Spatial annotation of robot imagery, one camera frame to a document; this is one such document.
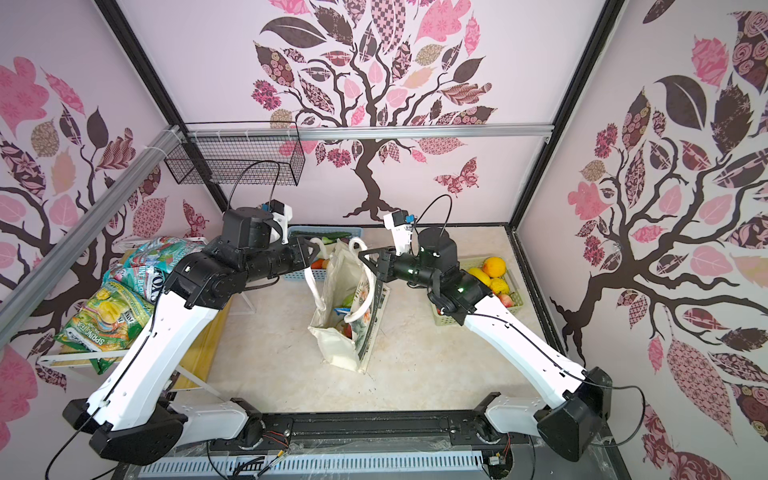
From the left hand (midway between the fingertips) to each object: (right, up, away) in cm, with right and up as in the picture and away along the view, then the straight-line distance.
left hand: (317, 253), depth 65 cm
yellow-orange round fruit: (-1, -3, +13) cm, 13 cm away
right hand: (+10, 0, -1) cm, 10 cm away
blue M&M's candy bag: (+2, -16, +19) cm, 25 cm away
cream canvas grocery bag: (+3, -15, +25) cm, 29 cm away
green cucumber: (-6, +7, +45) cm, 46 cm away
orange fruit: (+50, -4, +30) cm, 59 cm away
